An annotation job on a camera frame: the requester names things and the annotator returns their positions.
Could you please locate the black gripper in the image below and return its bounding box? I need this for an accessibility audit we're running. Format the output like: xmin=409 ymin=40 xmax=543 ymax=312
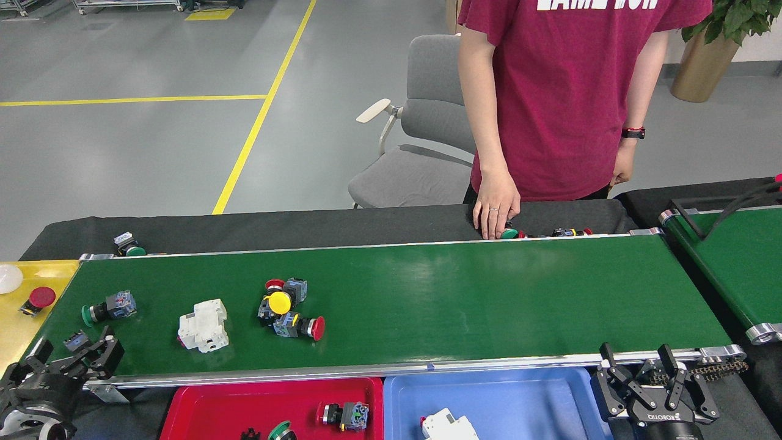
xmin=591 ymin=342 xmax=720 ymax=440
xmin=0 ymin=327 xmax=125 ymax=428

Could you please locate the white circuit breaker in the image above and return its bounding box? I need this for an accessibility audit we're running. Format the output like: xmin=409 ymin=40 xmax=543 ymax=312
xmin=177 ymin=299 xmax=230 ymax=353
xmin=420 ymin=408 xmax=480 ymax=440

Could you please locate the yellow push button switch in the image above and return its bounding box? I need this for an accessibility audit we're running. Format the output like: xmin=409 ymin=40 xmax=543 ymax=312
xmin=257 ymin=291 xmax=294 ymax=328

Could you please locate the yellow plastic tray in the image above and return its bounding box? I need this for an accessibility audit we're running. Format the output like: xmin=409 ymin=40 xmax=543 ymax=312
xmin=0 ymin=260 xmax=80 ymax=373

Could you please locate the blue plastic tray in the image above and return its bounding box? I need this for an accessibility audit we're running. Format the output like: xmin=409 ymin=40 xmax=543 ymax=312
xmin=383 ymin=367 xmax=615 ymax=440

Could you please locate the red plastic tray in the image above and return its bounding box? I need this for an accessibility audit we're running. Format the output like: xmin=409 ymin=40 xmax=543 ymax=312
xmin=159 ymin=377 xmax=384 ymax=440

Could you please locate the short green conveyor belt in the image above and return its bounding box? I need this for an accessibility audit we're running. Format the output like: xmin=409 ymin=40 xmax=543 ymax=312
xmin=659 ymin=196 xmax=782 ymax=345

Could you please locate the person's left hand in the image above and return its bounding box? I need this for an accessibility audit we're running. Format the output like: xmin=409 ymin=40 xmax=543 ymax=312
xmin=610 ymin=139 xmax=639 ymax=187

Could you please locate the person's right hand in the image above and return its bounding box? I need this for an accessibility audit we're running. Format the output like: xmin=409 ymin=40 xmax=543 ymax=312
xmin=472 ymin=173 xmax=521 ymax=240

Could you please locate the white light bulb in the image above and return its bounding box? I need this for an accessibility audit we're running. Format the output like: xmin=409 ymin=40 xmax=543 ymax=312
xmin=0 ymin=264 xmax=24 ymax=295

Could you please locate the person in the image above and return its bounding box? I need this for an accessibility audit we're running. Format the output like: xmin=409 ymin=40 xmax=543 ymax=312
xmin=457 ymin=0 xmax=712 ymax=204

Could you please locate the green plant in brown pot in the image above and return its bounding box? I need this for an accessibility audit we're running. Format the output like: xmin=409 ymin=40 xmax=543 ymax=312
xmin=670 ymin=0 xmax=782 ymax=103

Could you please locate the grey office chair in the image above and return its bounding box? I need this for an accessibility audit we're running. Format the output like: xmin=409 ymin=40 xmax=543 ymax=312
xmin=347 ymin=35 xmax=477 ymax=208

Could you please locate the black roller chain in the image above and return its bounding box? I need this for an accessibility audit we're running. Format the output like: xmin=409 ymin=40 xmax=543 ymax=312
xmin=648 ymin=359 xmax=749 ymax=386

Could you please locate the black cable bracket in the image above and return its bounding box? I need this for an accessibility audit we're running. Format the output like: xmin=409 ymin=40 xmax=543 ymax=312
xmin=669 ymin=180 xmax=782 ymax=240

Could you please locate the green conveyor belt aluminium frame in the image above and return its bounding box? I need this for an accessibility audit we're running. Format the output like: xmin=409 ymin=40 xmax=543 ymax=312
xmin=18 ymin=228 xmax=747 ymax=404

